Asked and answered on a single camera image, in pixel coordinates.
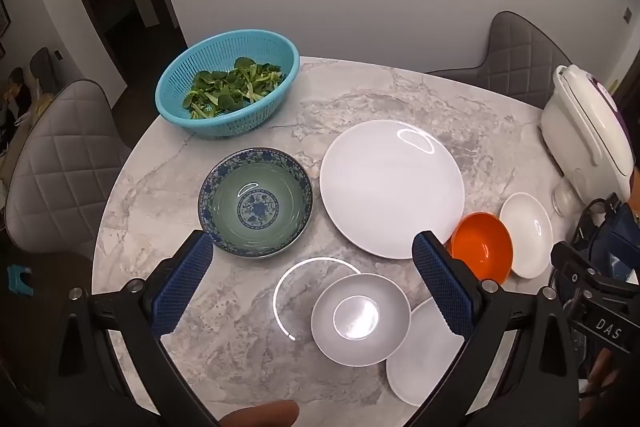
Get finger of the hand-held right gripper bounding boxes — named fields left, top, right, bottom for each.
left=551, top=241, right=640, bottom=303

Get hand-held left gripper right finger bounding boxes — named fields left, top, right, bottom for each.
left=405, top=230, right=591, bottom=427

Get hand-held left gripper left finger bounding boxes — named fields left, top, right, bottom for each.
left=40, top=229, right=221, bottom=427

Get orange bowl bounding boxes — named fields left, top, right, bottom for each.
left=446, top=212, right=514, bottom=283

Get small white dish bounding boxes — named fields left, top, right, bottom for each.
left=499, top=192, right=554, bottom=279

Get medium white plate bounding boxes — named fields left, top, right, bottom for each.
left=385, top=296, right=468, bottom=408

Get grey bowl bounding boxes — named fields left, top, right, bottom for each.
left=310, top=273, right=412, bottom=367

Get blue patterned ceramic bowl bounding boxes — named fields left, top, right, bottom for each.
left=197, top=148, right=314, bottom=259

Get large white plate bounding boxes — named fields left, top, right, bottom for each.
left=320, top=119, right=467, bottom=259

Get person's right hand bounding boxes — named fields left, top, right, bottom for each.
left=587, top=349, right=623, bottom=403

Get person's left hand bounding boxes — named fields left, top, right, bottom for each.
left=220, top=399, right=301, bottom=427

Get clear glass cup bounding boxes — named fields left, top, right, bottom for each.
left=552, top=179, right=583, bottom=215

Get white rice cooker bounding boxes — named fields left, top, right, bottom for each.
left=540, top=64, right=635, bottom=208

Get small teal stool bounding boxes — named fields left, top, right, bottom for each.
left=7, top=264, right=33, bottom=293

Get blue plastic colander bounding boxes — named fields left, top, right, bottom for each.
left=155, top=32, right=301, bottom=138

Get light grey quilted chair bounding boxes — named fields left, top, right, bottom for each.
left=5, top=79, right=133, bottom=253

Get green leafy vegetables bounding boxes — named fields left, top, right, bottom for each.
left=182, top=57, right=287, bottom=120

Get dark grey quilted chair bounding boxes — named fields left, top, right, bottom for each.
left=425, top=11, right=573, bottom=110

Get dark blue appliance with cable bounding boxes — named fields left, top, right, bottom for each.
left=570, top=199, right=608, bottom=250

